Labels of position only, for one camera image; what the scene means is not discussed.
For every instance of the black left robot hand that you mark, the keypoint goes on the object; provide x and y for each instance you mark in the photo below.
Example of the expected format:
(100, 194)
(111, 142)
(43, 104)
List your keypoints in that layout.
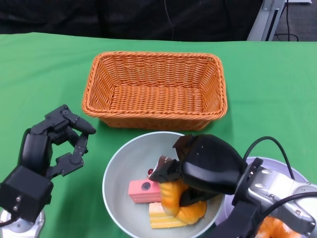
(34, 153)

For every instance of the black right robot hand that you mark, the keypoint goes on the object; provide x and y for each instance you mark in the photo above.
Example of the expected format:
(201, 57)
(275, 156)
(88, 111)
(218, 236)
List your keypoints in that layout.
(210, 163)

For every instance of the chocolate layer cake slice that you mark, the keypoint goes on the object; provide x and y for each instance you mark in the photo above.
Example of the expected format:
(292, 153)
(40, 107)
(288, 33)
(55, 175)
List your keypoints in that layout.
(163, 160)

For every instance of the orange loaf bread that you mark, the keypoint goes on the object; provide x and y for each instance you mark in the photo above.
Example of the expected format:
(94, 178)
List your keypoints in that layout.
(171, 200)

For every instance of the yellow cake with green ball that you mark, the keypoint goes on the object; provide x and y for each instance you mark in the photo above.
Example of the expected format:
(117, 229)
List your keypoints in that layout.
(161, 218)

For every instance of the pink cake with dark dot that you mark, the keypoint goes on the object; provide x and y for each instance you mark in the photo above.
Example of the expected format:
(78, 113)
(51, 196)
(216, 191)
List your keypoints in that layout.
(141, 192)

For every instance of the grey bowl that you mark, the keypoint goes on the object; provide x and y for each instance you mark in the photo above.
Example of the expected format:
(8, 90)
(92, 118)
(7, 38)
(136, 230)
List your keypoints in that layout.
(128, 158)

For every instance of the striped cone-shaped bread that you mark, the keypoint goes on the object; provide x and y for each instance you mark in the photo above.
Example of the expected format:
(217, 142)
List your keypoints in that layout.
(275, 228)

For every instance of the white round plate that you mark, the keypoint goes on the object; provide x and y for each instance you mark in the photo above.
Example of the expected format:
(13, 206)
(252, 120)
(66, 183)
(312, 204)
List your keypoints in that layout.
(226, 208)

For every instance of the orange wicker basket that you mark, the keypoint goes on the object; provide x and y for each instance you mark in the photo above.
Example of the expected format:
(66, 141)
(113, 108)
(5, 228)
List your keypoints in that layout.
(156, 96)

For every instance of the black backdrop cloth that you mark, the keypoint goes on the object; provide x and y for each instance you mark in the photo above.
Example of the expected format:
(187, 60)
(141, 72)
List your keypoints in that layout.
(99, 17)

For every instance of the aluminium frame stand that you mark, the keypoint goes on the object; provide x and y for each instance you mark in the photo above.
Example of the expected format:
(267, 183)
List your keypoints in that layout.
(265, 22)

